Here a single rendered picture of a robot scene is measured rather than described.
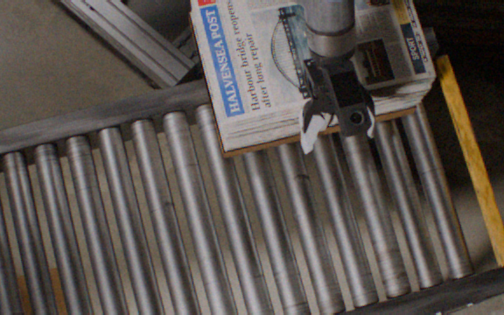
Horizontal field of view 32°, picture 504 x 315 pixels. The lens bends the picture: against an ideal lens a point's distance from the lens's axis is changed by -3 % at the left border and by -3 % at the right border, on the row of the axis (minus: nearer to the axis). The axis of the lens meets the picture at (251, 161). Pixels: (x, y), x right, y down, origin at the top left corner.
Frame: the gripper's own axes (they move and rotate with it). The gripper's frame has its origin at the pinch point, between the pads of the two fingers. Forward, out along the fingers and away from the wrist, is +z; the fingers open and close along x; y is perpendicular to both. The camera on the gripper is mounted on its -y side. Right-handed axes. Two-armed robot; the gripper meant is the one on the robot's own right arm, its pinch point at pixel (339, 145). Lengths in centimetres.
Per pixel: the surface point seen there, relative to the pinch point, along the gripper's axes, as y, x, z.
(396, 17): 14.9, -15.6, -12.0
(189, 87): 30.3, 20.7, 6.3
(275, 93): 7.7, 8.5, -7.7
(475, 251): 37, -50, 95
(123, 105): 30.0, 33.8, 6.4
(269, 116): 5.7, 10.3, -4.7
